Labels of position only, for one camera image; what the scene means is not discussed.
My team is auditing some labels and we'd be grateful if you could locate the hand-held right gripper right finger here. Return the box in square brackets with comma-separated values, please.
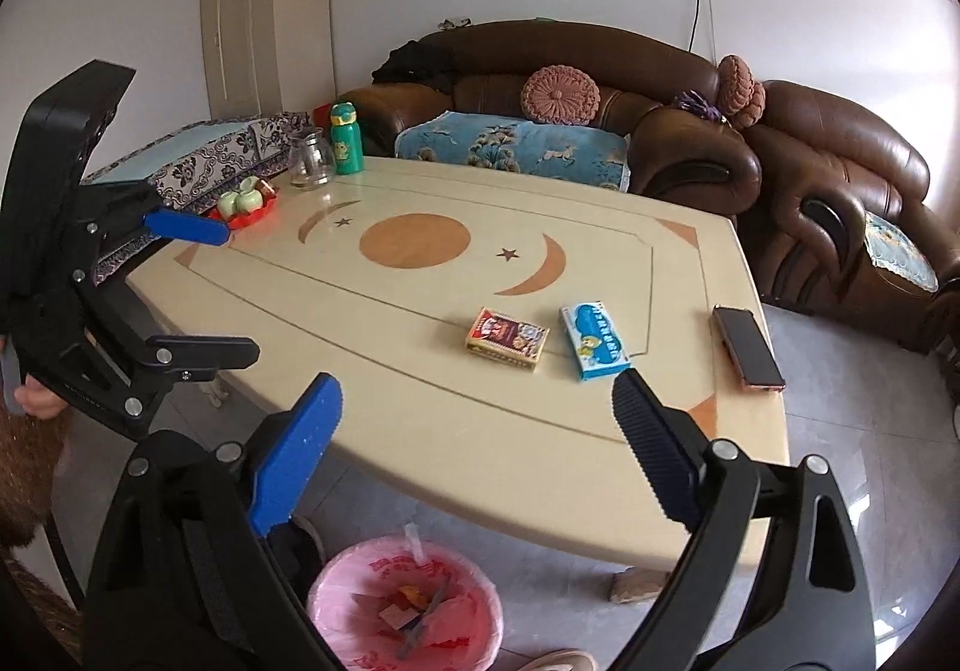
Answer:
[611, 367, 878, 671]

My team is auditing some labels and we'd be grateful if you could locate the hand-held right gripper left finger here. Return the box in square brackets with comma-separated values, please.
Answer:
[82, 372, 344, 671]

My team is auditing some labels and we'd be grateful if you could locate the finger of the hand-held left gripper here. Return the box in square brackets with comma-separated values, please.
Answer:
[22, 288, 260, 439]
[71, 183, 230, 289]

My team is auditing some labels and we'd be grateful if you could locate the blue tissue packet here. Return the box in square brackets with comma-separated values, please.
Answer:
[559, 301, 631, 383]

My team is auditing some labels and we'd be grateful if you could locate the pink lined trash bin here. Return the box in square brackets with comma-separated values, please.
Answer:
[307, 536, 505, 671]

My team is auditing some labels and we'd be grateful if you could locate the red yellow card box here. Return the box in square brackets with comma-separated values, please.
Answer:
[465, 307, 551, 372]

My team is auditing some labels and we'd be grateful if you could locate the person's left forearm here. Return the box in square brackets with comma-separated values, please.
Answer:
[0, 408, 62, 552]

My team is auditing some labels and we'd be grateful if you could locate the person's left hand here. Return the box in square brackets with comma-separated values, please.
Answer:
[15, 377, 68, 421]

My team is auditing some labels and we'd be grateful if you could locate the red tray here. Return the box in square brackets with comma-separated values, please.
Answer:
[206, 183, 280, 231]

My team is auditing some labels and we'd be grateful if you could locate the dark floral patterned blanket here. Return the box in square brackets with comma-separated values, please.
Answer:
[79, 112, 312, 282]

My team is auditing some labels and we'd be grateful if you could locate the light blue sheet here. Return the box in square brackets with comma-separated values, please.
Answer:
[86, 119, 248, 186]

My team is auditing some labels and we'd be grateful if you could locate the smartphone with pink case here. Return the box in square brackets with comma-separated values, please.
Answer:
[711, 305, 787, 393]

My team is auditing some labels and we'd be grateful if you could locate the clear glass jar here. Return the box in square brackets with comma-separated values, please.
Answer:
[289, 127, 336, 188]

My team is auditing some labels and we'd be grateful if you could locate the green drinking bottle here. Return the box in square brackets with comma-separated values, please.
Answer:
[330, 103, 366, 175]

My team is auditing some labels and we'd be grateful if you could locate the grey plastic stick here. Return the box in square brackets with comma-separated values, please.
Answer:
[396, 579, 452, 658]

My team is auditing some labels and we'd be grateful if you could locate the cream wardrobe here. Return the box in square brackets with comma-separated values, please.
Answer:
[199, 0, 336, 121]

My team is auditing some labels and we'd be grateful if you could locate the person's beige shoe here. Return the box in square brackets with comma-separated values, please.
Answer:
[510, 648, 601, 671]

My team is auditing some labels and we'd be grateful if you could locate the dark cloth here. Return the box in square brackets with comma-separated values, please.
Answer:
[371, 39, 458, 91]

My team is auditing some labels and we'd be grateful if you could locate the blue armchair seat mat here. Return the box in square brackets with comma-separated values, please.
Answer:
[861, 209, 940, 293]

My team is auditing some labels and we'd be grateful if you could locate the blue patterned cushion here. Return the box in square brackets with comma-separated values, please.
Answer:
[395, 110, 631, 192]

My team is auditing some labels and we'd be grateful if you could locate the purple fluffy item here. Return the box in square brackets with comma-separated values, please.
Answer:
[671, 89, 725, 121]

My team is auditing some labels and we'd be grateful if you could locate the round pink knitted cushion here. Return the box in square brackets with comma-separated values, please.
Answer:
[739, 78, 767, 130]
[718, 54, 753, 117]
[521, 67, 602, 127]

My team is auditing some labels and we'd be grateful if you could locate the brown leather armchair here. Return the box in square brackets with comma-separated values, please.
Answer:
[739, 80, 960, 357]

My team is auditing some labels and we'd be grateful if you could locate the long brown leather sofa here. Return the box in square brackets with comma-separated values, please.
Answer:
[335, 20, 762, 214]

